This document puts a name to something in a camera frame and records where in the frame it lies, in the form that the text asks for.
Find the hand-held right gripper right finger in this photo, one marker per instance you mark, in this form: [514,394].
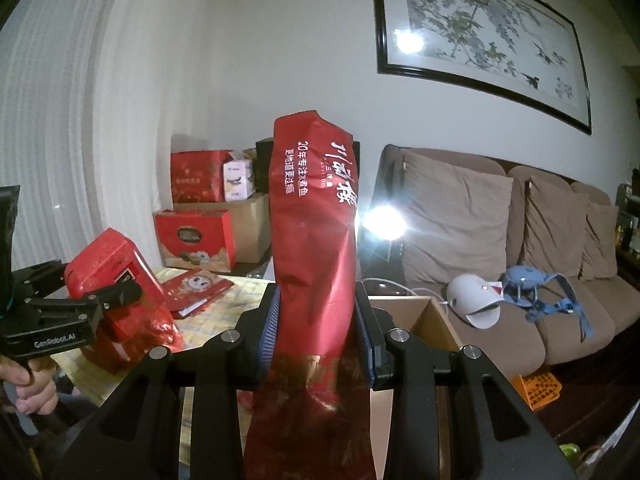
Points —
[362,332]

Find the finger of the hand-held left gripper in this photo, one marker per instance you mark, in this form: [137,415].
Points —
[42,275]
[110,296]

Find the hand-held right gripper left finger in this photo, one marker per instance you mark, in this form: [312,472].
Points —
[270,325]

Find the red paper gift bag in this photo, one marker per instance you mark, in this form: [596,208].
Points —
[107,260]

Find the large cardboard box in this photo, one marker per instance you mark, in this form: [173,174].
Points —
[430,322]

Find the red cat print bag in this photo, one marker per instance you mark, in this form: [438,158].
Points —
[197,287]

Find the tall red foil packet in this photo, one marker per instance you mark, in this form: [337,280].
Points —
[312,240]

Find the person's left hand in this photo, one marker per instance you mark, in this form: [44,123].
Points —
[30,390]

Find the yellow plaid tablecloth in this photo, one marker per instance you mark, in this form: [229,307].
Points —
[220,305]

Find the brown cardboard carton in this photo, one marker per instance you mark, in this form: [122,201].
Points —
[250,230]

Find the red chocolate gift box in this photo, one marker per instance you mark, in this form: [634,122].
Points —
[195,237]

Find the bright lamp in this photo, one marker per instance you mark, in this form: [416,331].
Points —
[382,225]

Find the white hooded device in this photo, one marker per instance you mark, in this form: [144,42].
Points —
[470,302]

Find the brown sofa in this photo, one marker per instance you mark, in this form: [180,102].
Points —
[500,320]

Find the large brown cushion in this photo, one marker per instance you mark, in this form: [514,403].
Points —
[455,220]

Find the red gold gift box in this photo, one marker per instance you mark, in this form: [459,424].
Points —
[197,177]

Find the white pink tissue box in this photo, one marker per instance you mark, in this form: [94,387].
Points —
[239,180]

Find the white curtain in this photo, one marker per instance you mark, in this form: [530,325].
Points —
[60,110]

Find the orange plastic basket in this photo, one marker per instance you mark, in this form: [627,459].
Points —
[540,390]

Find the medium brown cushion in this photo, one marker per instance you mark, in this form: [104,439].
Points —
[555,220]

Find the small brown cushion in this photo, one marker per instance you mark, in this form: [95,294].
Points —
[600,240]

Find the cluttered shelf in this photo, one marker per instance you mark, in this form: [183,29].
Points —
[629,215]

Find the framed ink painting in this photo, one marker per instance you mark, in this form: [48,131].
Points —
[480,35]

